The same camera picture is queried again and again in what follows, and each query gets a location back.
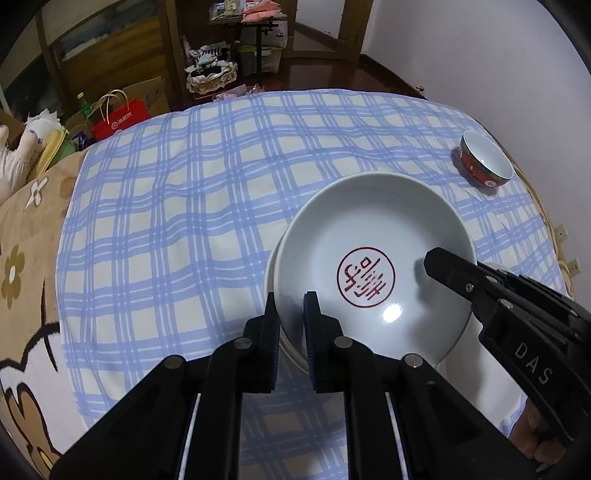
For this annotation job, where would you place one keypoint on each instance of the pink packets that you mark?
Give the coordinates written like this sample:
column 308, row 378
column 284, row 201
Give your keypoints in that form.
column 261, row 5

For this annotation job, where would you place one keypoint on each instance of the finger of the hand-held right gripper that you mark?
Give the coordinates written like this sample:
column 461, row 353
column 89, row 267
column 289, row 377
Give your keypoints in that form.
column 452, row 272
column 545, row 300

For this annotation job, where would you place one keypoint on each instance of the red paper bag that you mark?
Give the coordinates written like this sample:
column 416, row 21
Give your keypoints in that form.
column 120, row 121

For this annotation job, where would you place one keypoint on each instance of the wooden wardrobe with shelves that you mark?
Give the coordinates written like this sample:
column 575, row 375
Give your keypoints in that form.
column 138, row 41

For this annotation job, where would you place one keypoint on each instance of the red patterned bowl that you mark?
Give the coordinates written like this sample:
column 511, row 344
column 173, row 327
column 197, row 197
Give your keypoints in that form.
column 485, row 161

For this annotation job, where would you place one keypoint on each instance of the yellow green bag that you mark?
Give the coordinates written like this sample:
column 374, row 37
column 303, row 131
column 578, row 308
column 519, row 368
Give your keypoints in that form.
column 53, row 147

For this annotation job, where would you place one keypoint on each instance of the wall socket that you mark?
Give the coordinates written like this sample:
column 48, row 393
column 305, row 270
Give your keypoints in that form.
column 561, row 232
column 574, row 267

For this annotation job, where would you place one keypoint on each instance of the open cardboard box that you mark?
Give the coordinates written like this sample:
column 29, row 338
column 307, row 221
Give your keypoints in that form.
column 147, row 94

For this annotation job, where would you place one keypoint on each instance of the wicker basket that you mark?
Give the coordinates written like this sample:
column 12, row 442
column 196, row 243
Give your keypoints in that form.
column 212, row 78

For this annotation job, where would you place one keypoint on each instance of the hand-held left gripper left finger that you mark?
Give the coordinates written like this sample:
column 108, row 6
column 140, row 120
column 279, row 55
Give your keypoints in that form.
column 265, row 350

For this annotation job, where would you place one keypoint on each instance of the green bottle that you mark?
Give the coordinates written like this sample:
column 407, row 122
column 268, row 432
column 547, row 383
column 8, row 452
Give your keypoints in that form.
column 84, row 105

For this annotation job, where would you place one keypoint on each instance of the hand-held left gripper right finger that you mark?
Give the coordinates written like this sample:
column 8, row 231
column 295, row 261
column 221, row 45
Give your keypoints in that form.
column 310, row 350

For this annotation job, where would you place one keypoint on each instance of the clear plastic storage bin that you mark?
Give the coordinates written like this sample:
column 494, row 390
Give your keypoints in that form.
column 258, row 57

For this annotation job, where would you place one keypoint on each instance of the white fluffy plush toy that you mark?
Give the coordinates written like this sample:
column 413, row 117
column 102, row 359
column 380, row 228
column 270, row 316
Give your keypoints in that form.
column 41, row 122

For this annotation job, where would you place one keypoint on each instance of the blue checked cloth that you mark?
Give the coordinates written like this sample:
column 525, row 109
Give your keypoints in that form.
column 184, row 207

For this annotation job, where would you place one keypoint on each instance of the small black table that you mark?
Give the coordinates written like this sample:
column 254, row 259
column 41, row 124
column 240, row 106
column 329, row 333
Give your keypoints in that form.
column 261, row 37

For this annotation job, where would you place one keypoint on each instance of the person's right hand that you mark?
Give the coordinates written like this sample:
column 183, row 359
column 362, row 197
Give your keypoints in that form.
column 535, row 434

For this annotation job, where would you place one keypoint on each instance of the red bowl with stamped inside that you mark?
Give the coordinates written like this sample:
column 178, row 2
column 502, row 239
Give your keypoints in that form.
column 369, row 230

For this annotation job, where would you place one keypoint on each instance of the wooden door with glass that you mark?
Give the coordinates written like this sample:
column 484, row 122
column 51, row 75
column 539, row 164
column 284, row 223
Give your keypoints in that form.
column 318, row 23

